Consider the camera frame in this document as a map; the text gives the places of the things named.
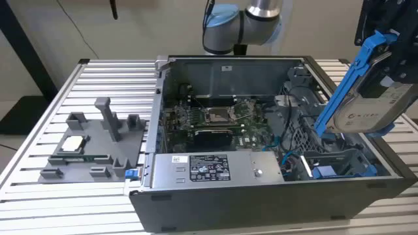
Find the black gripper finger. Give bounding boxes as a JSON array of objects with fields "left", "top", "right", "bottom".
[
  {"left": 387, "top": 29, "right": 418, "bottom": 85},
  {"left": 354, "top": 0, "right": 376, "bottom": 47}
]

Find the hard disk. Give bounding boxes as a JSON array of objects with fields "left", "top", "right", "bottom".
[{"left": 314, "top": 29, "right": 407, "bottom": 137}]

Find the disk bay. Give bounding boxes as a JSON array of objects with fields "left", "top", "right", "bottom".
[{"left": 302, "top": 146, "right": 379, "bottom": 181}]

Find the blue disk carrier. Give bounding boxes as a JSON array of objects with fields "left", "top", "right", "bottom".
[{"left": 312, "top": 165, "right": 344, "bottom": 179}]

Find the perforated metal drive cage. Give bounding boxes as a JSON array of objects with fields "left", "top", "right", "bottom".
[{"left": 274, "top": 80, "right": 363, "bottom": 157}]

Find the green motherboard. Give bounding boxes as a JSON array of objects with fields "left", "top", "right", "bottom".
[{"left": 161, "top": 96, "right": 282, "bottom": 155}]

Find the CPU socket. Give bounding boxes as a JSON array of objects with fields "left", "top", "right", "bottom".
[{"left": 204, "top": 106, "right": 235, "bottom": 123}]

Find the silver power supply unit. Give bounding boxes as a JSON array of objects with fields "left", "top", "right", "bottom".
[{"left": 149, "top": 150, "right": 284, "bottom": 189}]

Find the black antenna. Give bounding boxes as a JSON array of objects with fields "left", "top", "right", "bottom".
[{"left": 108, "top": 0, "right": 119, "bottom": 20}]

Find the black PC case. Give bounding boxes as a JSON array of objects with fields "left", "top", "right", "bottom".
[{"left": 127, "top": 54, "right": 418, "bottom": 233}]

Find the gray parts rack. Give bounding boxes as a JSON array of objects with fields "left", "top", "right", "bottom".
[{"left": 37, "top": 96, "right": 151, "bottom": 184}]

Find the green RAM stick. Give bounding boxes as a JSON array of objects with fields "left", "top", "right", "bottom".
[{"left": 63, "top": 154, "right": 111, "bottom": 164}]

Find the silver CPU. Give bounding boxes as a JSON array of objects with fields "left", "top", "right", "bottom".
[{"left": 57, "top": 135, "right": 91, "bottom": 154}]

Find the black stand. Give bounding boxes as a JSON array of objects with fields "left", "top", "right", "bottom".
[{"left": 0, "top": 0, "right": 60, "bottom": 136}]

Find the long black cable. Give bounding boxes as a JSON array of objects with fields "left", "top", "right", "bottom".
[{"left": 280, "top": 84, "right": 314, "bottom": 152}]

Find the blue disk wire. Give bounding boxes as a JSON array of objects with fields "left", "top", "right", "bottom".
[{"left": 263, "top": 137, "right": 306, "bottom": 169}]

